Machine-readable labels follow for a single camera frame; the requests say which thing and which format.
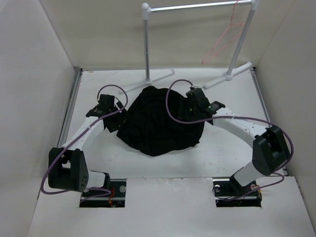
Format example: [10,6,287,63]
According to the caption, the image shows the black trousers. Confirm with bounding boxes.
[117,86,204,157]

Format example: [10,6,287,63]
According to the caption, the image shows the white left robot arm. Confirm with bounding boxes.
[47,94,127,197]

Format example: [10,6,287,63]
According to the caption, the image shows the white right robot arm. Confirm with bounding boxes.
[177,87,290,196]

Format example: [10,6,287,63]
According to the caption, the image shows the white clothes rack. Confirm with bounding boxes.
[125,0,259,92]

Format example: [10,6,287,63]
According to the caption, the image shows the pink wire hanger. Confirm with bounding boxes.
[201,0,245,65]

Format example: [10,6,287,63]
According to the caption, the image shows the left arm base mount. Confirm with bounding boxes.
[79,179,127,208]

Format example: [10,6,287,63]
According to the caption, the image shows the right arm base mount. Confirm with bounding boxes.
[212,177,262,208]

